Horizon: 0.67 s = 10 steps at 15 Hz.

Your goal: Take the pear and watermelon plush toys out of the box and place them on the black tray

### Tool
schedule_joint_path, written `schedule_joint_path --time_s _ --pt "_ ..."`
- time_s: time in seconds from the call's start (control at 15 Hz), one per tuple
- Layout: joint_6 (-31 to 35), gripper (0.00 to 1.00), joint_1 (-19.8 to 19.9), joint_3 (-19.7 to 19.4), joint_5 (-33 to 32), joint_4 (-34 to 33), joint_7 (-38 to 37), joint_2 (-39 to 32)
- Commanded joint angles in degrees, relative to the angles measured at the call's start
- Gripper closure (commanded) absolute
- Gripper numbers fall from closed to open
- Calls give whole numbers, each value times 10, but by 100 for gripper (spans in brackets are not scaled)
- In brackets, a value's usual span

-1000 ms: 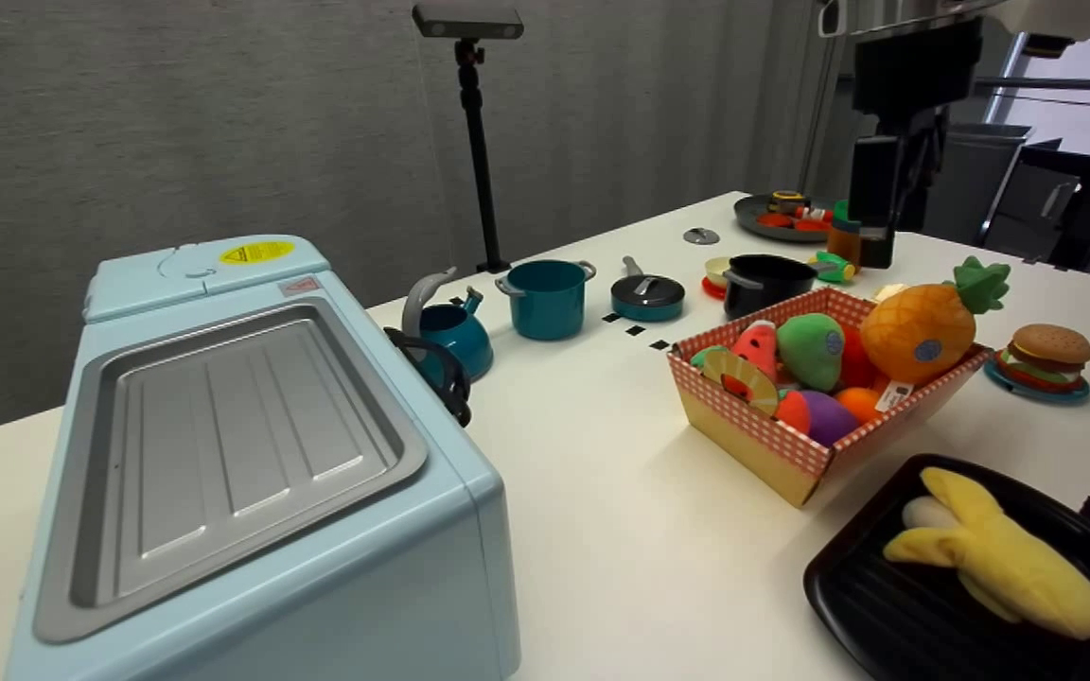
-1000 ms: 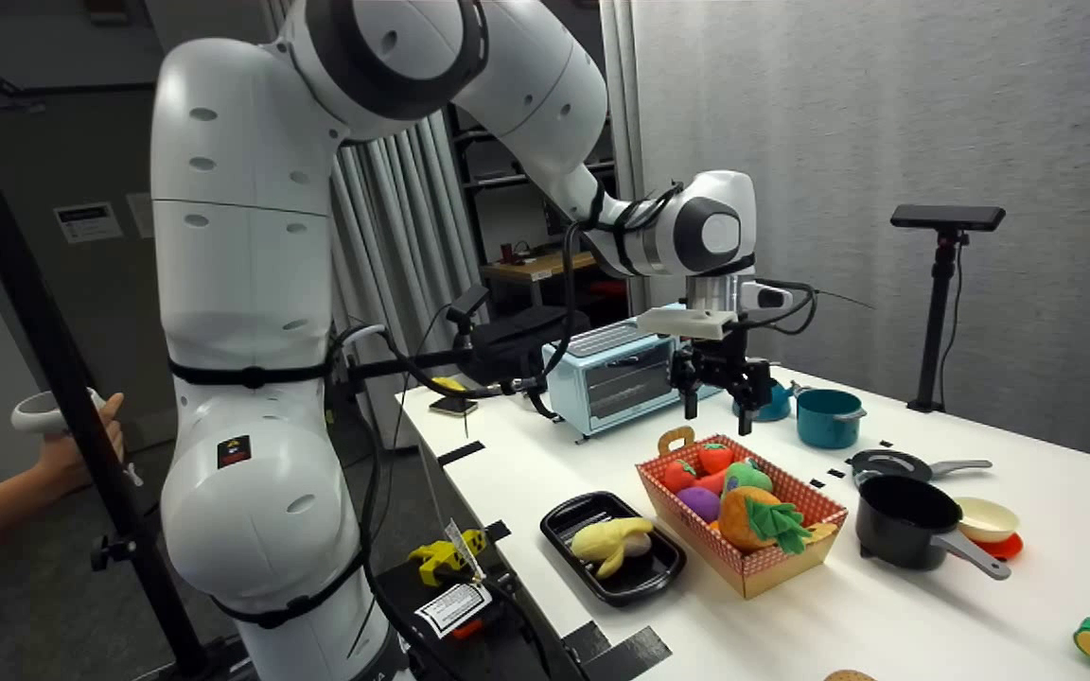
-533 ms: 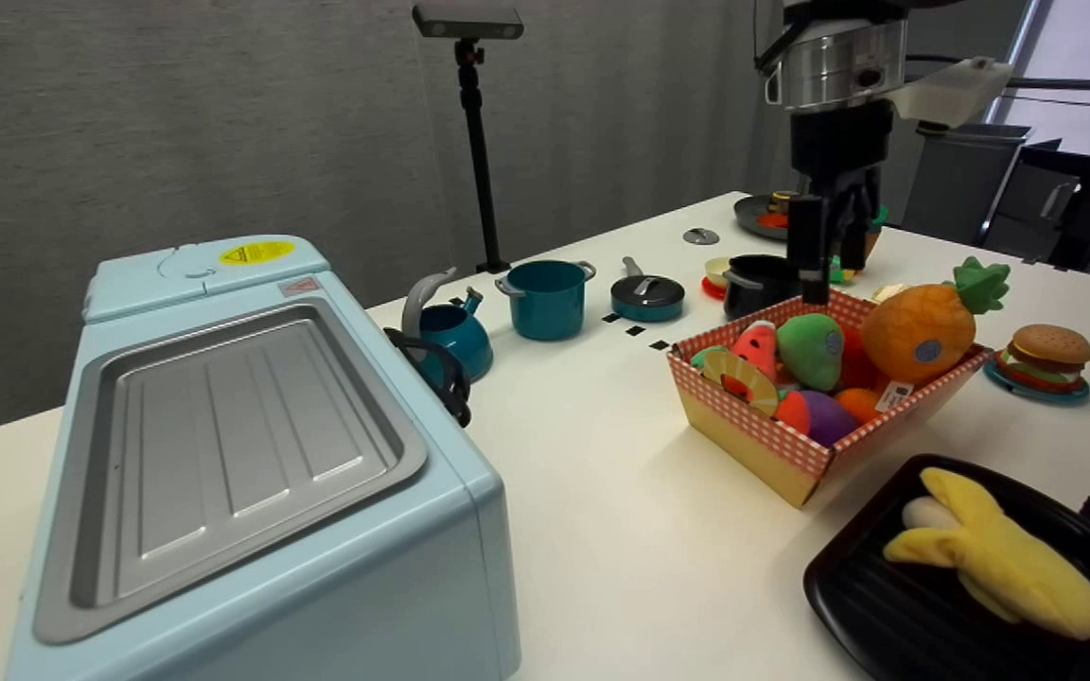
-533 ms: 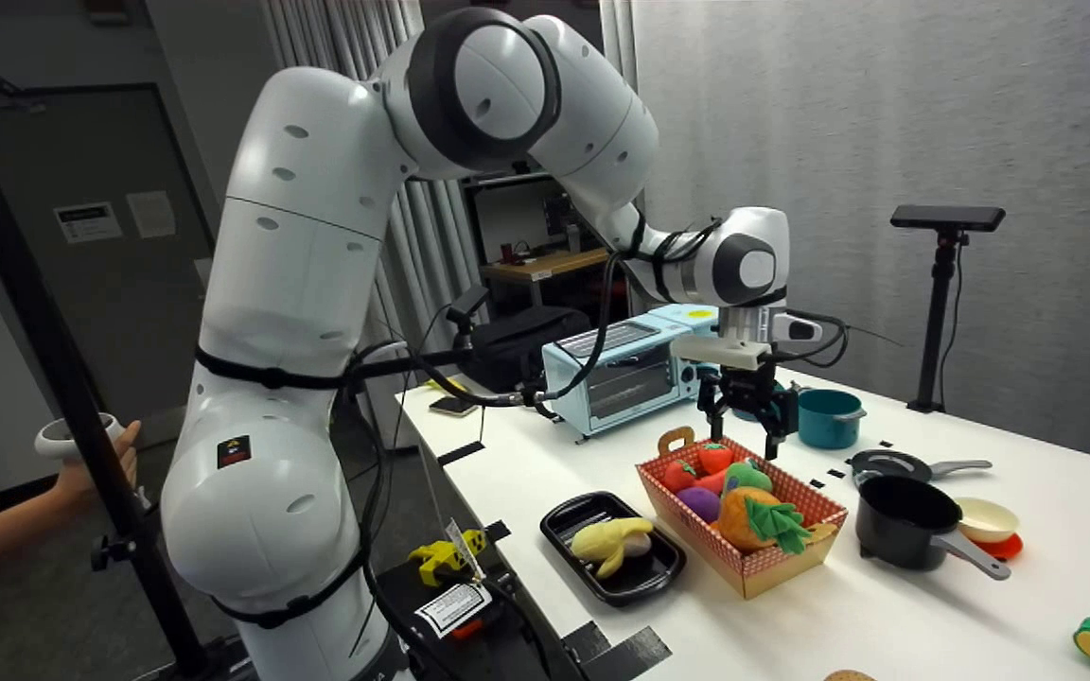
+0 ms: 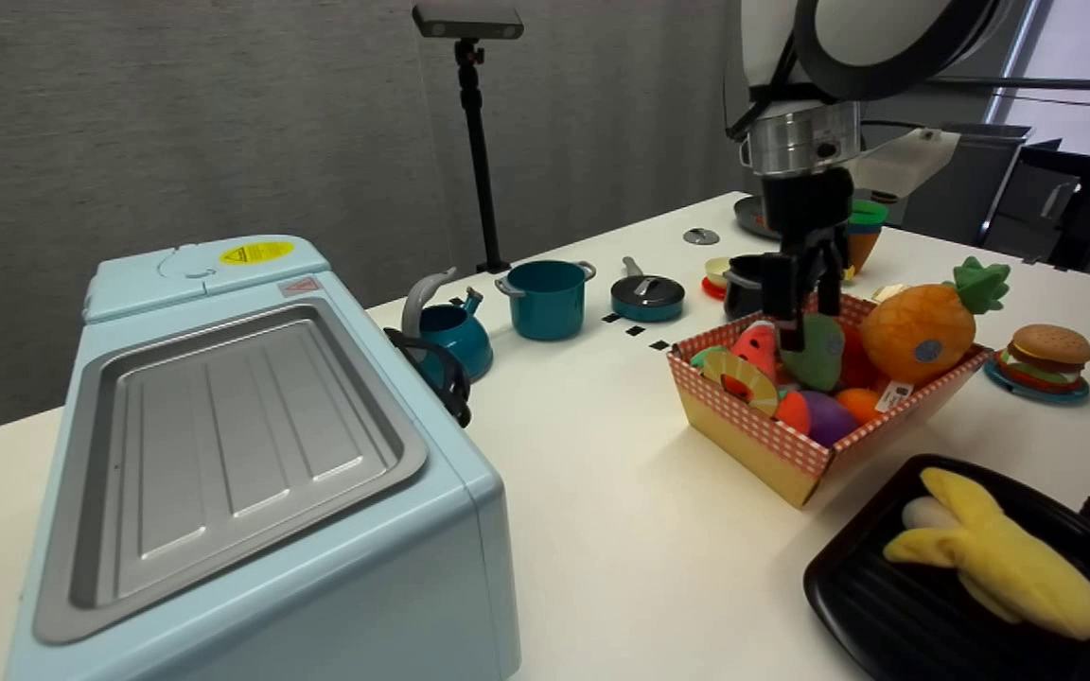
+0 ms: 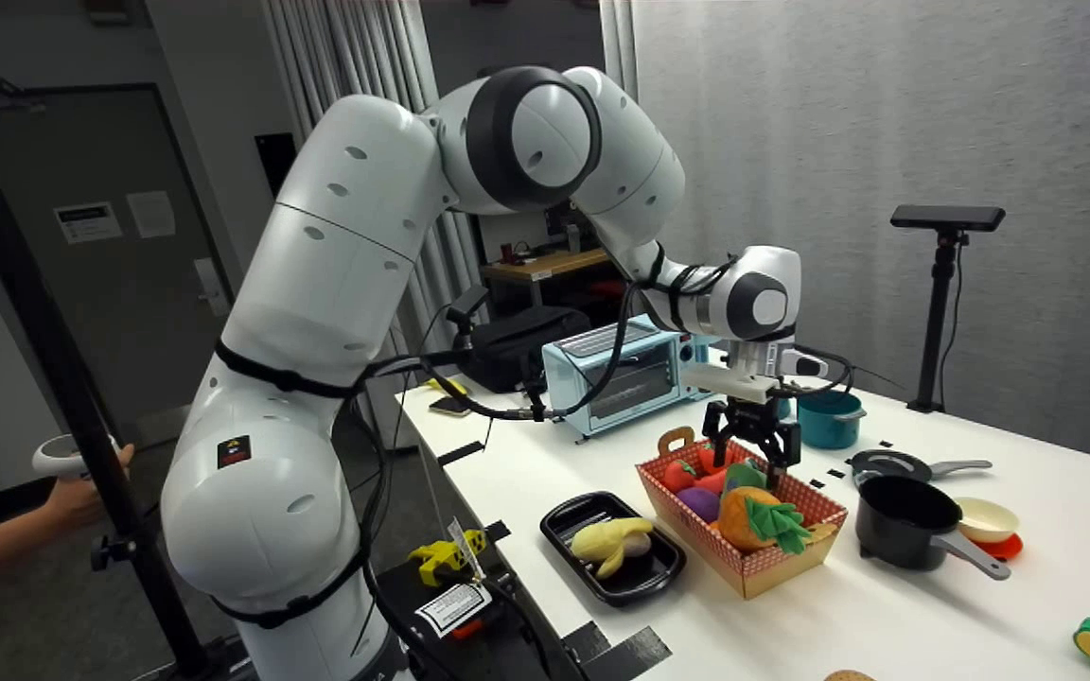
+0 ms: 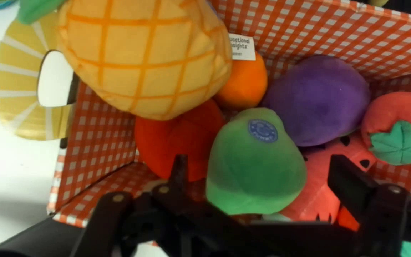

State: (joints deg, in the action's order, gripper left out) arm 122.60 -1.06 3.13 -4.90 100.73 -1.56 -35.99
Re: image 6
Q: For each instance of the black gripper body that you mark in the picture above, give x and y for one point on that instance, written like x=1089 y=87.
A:
x=753 y=416

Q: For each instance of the white label card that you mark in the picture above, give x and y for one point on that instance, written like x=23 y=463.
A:
x=450 y=611

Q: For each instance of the light blue toy oven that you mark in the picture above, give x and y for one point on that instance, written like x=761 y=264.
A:
x=607 y=373

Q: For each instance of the white curtain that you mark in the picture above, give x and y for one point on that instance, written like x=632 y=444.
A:
x=358 y=49

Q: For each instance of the white handheld controller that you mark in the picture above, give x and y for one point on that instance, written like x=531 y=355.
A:
x=58 y=455

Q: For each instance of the white paper wall notice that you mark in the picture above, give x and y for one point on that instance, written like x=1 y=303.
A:
x=149 y=212

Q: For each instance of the green pear plush toy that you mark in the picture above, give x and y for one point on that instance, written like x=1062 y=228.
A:
x=748 y=478

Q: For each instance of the red tomato plush toy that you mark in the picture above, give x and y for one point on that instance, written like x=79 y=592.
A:
x=674 y=476

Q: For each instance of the yellow banana plush toy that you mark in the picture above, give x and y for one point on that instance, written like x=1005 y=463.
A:
x=614 y=537

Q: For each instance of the black toy saucepan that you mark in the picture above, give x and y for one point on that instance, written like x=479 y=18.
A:
x=906 y=525

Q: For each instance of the person's hand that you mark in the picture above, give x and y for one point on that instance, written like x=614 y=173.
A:
x=77 y=496

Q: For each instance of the gray backdrop curtain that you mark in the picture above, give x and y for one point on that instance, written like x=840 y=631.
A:
x=926 y=116

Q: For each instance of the toy burger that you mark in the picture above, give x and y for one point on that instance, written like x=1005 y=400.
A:
x=849 y=676

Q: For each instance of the black tripod pole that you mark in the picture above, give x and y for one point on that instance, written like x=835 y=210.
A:
x=53 y=363

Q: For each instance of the wooden background desk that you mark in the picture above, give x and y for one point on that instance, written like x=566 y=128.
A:
x=545 y=265

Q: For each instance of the red watermelon slice plush toy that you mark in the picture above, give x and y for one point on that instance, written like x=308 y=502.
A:
x=709 y=486

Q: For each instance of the gray toy frying pan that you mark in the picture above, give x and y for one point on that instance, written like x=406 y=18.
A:
x=885 y=463

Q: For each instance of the black plastic tray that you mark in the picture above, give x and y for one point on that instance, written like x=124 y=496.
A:
x=589 y=517

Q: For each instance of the black bag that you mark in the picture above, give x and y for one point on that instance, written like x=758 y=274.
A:
x=512 y=346

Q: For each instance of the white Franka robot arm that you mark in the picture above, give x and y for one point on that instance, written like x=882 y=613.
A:
x=330 y=251

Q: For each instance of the red strawberry plush toy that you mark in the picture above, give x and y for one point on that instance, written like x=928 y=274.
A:
x=700 y=455

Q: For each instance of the purple plum plush toy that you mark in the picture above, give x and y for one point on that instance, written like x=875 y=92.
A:
x=699 y=502

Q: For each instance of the black tape strip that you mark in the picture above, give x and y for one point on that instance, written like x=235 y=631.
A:
x=623 y=652

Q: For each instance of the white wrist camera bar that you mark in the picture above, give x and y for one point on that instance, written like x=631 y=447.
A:
x=733 y=381

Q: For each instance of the black camera stand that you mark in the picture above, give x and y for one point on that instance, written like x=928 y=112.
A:
x=944 y=303

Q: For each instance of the cream toy bowl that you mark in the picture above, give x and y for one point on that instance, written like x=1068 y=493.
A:
x=989 y=517

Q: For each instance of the wall control panel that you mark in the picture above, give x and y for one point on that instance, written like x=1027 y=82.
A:
x=89 y=221

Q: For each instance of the yellow clamp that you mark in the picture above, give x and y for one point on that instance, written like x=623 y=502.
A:
x=444 y=553
x=448 y=389

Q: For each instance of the teal toy pot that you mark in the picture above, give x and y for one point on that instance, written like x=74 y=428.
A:
x=835 y=420

